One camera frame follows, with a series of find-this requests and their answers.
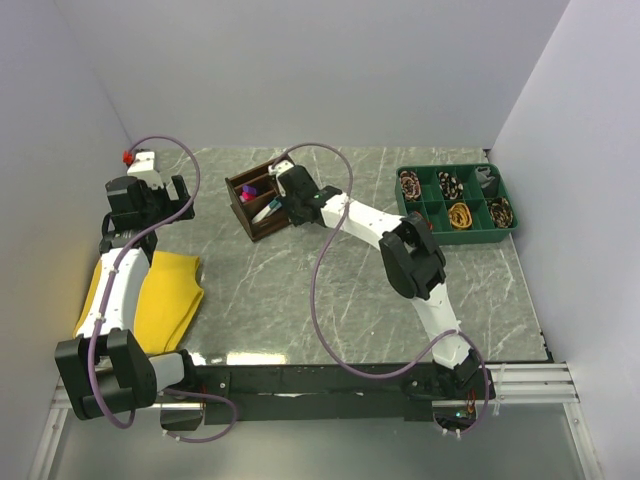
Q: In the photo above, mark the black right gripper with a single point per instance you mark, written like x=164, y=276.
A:
x=296, y=221

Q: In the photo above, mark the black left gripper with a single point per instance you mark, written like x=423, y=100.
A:
x=171, y=205

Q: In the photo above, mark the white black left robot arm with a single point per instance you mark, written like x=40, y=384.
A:
x=103, y=367

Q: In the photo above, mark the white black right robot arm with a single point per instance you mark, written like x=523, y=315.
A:
x=413, y=262

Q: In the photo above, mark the brown wooden desk organizer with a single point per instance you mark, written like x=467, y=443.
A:
x=247, y=213

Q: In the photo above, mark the yellow folded cloth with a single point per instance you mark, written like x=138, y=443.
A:
x=156, y=299

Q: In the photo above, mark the pink black rolled band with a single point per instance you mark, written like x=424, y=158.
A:
x=410, y=185

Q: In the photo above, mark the red black rolled band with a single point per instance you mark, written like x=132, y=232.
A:
x=425, y=219

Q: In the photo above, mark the black white rolled band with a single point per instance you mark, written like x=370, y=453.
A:
x=451, y=187

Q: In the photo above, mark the yellow rolled band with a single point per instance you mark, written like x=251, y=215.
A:
x=460, y=216

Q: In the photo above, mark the green compartment tray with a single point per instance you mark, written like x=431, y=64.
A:
x=435, y=207

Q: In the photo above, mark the grey crumpled item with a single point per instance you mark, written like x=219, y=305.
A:
x=488, y=181

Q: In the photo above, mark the brown black rolled band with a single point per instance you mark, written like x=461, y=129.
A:
x=501, y=212

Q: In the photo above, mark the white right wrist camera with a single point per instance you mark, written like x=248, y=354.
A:
x=276, y=170

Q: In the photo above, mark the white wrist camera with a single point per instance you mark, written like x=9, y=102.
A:
x=142, y=165
x=276, y=170

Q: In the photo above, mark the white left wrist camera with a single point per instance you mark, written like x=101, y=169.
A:
x=142, y=165

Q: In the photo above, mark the black base frame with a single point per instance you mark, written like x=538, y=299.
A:
x=329, y=392

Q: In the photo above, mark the aluminium rail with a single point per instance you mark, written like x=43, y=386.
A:
x=513, y=383

